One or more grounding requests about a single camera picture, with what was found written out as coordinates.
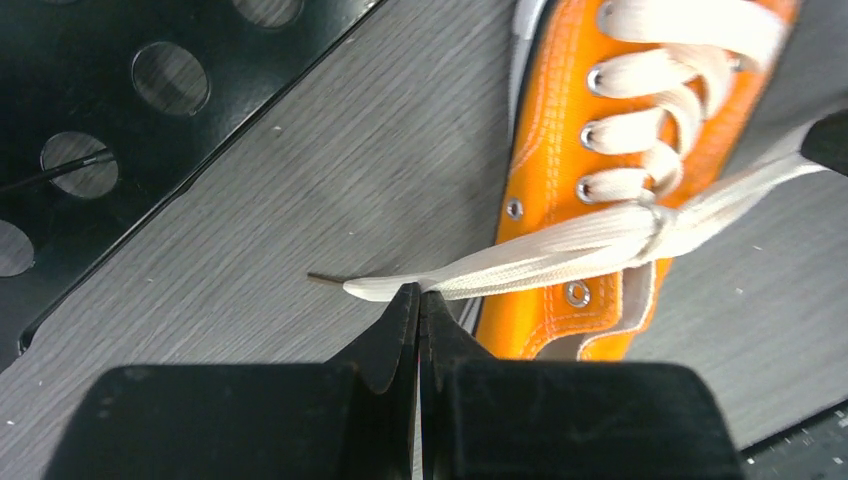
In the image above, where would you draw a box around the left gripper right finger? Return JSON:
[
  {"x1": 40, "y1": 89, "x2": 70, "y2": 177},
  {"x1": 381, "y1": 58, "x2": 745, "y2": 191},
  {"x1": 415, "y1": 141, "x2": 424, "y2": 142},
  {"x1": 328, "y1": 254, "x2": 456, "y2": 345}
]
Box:
[{"x1": 419, "y1": 293, "x2": 743, "y2": 479}]

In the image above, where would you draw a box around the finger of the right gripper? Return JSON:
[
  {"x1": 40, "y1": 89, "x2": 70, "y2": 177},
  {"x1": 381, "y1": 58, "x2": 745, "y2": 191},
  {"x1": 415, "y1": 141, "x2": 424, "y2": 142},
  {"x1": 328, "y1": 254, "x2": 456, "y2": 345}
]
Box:
[{"x1": 799, "y1": 109, "x2": 848, "y2": 176}]

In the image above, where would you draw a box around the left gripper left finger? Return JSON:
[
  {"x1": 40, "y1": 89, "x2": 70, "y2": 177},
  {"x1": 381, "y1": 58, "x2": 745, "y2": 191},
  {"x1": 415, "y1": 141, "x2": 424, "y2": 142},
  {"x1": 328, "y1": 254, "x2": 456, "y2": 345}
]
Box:
[{"x1": 45, "y1": 284, "x2": 421, "y2": 479}]

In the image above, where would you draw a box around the white shoelace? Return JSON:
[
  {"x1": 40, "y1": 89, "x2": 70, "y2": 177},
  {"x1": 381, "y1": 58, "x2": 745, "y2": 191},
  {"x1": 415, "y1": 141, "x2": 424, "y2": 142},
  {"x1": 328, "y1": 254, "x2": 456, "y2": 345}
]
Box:
[{"x1": 306, "y1": 0, "x2": 829, "y2": 304}]

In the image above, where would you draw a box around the orange canvas sneaker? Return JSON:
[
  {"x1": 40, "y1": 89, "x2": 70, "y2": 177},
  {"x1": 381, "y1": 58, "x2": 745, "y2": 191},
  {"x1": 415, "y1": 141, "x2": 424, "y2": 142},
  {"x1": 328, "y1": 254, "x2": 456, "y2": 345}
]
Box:
[{"x1": 457, "y1": 0, "x2": 803, "y2": 362}]

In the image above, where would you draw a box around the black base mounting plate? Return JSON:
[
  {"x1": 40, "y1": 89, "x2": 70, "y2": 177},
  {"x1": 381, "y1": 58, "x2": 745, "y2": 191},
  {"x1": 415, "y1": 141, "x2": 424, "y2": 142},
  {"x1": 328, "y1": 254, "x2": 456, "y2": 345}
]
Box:
[{"x1": 741, "y1": 400, "x2": 847, "y2": 480}]

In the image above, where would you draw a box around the black perforated music stand desk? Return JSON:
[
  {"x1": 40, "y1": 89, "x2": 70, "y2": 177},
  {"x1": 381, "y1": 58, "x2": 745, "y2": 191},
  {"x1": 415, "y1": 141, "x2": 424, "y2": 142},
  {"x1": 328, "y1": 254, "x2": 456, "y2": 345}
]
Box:
[{"x1": 1, "y1": 1, "x2": 374, "y2": 367}]

